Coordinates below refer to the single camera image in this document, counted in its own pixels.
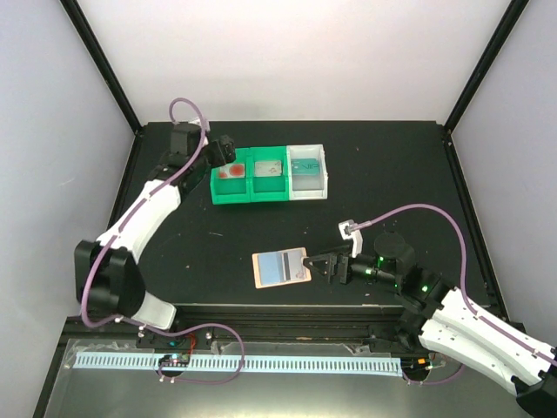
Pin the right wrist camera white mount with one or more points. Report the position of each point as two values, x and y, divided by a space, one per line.
349 231

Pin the black frame post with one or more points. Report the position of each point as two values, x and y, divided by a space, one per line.
83 28
503 30

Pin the red white card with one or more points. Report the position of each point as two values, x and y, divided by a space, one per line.
231 171

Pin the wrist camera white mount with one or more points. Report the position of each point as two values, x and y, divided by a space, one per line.
349 231
205 124

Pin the green bin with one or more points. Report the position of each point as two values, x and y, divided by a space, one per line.
233 191
270 189

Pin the right black frame post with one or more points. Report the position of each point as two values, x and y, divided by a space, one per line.
503 30

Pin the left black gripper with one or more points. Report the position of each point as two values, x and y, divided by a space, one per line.
229 151

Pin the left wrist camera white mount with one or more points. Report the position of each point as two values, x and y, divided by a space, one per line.
205 124

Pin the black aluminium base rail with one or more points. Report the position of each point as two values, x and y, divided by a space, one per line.
379 328

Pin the beige leather card holder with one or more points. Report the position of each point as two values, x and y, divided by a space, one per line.
268 270

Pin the left small circuit board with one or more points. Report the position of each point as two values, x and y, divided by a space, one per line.
174 360

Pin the left green bin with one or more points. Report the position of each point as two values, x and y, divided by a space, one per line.
233 191

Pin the white VIP card page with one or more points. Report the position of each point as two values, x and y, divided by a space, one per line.
294 269

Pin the middle green bin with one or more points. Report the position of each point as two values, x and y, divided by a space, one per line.
270 189

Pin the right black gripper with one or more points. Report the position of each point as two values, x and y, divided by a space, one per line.
332 259

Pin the white slotted cable duct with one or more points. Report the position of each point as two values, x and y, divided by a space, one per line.
247 364

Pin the left black frame post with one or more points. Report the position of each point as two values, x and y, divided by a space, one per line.
83 28

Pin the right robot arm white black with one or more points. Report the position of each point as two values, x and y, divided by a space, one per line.
439 318

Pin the white bin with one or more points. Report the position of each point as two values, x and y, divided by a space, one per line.
308 176

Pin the right small circuit board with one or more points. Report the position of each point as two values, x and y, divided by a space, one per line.
417 363

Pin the small circuit board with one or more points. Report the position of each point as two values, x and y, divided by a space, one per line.
417 363
174 360

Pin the white grey card in bin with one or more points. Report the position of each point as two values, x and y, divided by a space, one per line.
268 168

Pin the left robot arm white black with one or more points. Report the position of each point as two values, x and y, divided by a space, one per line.
109 284

